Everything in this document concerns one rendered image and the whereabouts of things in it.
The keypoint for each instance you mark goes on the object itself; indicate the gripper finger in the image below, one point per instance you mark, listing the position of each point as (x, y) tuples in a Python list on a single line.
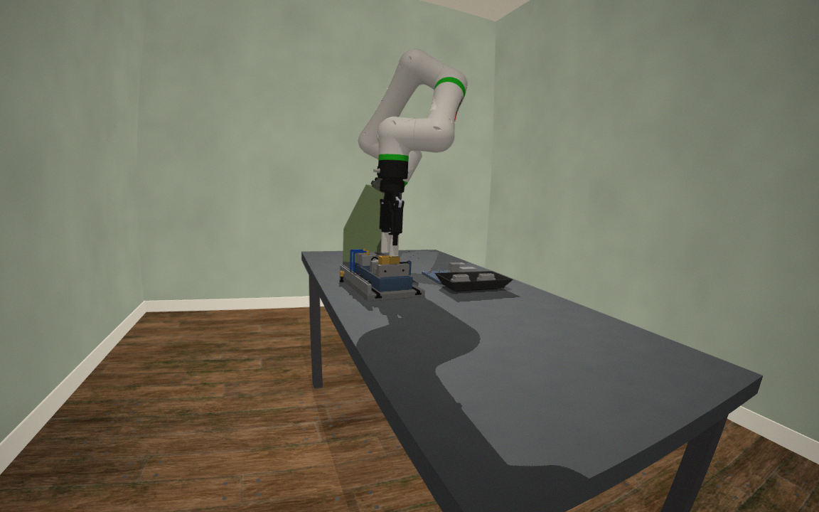
[(385, 226), (396, 216)]

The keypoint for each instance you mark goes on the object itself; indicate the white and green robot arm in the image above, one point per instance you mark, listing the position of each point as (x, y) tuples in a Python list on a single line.
[(400, 140)]

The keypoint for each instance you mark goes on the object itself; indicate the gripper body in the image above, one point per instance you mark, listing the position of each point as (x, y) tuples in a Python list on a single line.
[(392, 189)]

